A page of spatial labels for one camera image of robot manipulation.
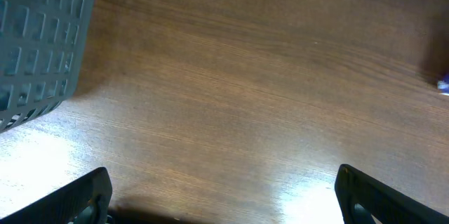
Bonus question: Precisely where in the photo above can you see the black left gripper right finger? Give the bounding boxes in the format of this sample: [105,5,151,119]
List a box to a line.
[335,164,448,224]

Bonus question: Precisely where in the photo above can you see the grey plastic mesh basket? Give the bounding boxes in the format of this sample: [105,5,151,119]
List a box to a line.
[1,0,94,131]

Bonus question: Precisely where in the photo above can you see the red purple pad pack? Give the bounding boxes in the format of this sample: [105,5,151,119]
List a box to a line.
[437,74,449,95]

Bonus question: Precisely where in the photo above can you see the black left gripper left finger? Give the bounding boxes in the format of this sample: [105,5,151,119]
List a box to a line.
[1,167,112,224]

